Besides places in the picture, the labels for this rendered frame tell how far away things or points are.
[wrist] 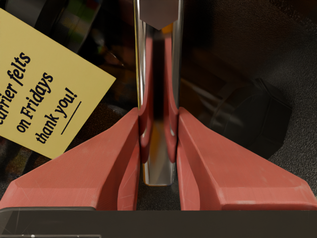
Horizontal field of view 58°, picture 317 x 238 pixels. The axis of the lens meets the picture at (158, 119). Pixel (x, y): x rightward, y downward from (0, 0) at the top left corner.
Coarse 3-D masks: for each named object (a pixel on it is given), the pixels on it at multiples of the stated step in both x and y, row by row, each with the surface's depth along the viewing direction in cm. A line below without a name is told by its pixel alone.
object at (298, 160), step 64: (0, 0) 13; (64, 0) 13; (128, 0) 13; (192, 0) 13; (256, 0) 13; (128, 64) 15; (192, 64) 15; (256, 64) 15; (256, 128) 17; (0, 192) 21
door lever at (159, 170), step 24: (144, 0) 8; (168, 0) 8; (144, 24) 9; (168, 24) 8; (144, 48) 9; (168, 48) 9; (144, 72) 10; (168, 72) 10; (144, 96) 10; (168, 96) 10; (144, 120) 11; (168, 120) 11; (144, 144) 12; (168, 144) 12; (144, 168) 12; (168, 168) 12
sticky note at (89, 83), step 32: (0, 32) 14; (32, 32) 14; (0, 64) 15; (32, 64) 15; (64, 64) 15; (0, 96) 16; (32, 96) 16; (64, 96) 16; (96, 96) 16; (0, 128) 17; (32, 128) 17; (64, 128) 17
